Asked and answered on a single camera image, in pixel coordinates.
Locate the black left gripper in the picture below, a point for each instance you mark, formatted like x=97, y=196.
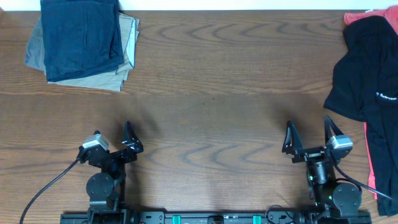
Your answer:
x=133, y=147

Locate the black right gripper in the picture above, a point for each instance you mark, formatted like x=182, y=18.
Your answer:
x=306, y=154

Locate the navy blue cloth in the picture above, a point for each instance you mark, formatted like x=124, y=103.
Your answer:
x=81, y=38

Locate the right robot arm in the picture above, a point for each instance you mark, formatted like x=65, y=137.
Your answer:
x=336, y=200

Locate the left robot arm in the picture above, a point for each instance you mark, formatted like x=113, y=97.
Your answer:
x=107, y=189

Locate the black t-shirt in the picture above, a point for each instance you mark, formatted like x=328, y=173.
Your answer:
x=365, y=89

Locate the folded grey garment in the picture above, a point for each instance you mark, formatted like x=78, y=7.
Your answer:
x=35, y=51

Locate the folded khaki trousers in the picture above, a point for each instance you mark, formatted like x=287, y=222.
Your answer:
x=113, y=80

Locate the red garment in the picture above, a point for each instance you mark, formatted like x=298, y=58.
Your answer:
x=390, y=16

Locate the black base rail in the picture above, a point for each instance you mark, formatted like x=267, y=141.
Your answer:
x=268, y=217

